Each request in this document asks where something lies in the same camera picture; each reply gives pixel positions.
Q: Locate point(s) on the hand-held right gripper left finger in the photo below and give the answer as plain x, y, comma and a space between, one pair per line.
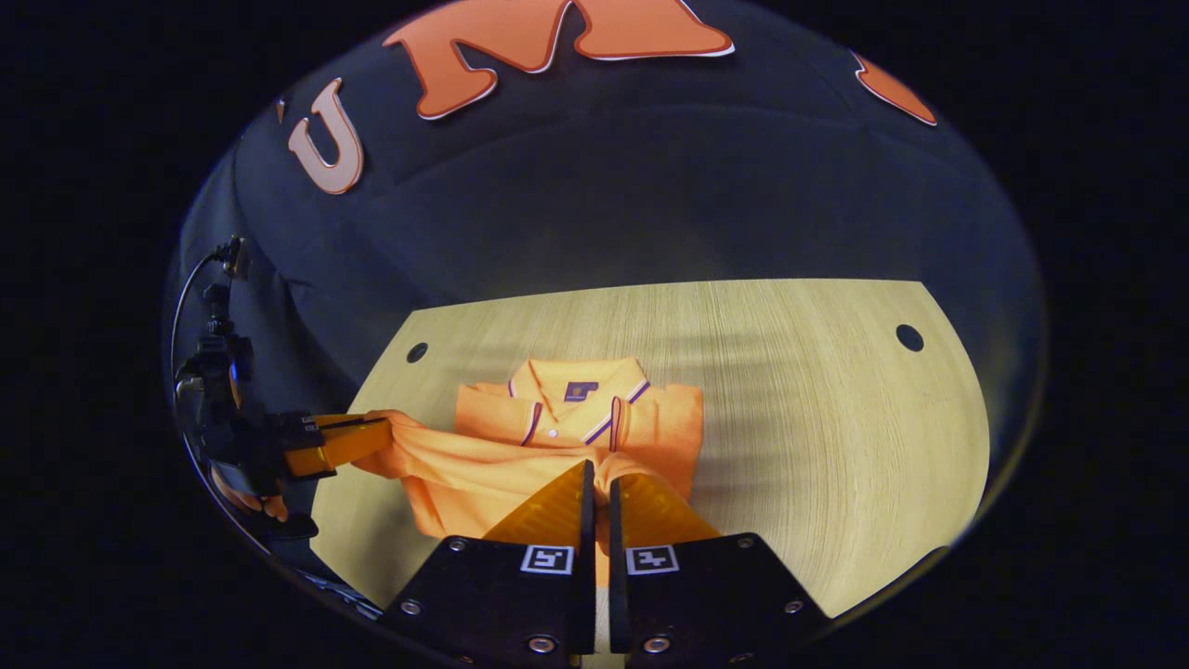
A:
589, 520

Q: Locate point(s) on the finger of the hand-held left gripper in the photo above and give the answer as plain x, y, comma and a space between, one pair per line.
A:
334, 453
348, 424

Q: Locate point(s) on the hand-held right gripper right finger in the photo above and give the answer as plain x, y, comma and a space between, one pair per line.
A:
616, 530

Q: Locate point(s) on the orange T-shirt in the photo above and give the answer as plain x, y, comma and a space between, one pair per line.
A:
483, 465

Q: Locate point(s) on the shiny dark plastic sheet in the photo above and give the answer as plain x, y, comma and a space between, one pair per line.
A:
348, 595

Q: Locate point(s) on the black backdrop cloth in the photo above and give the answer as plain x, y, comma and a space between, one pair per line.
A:
650, 186

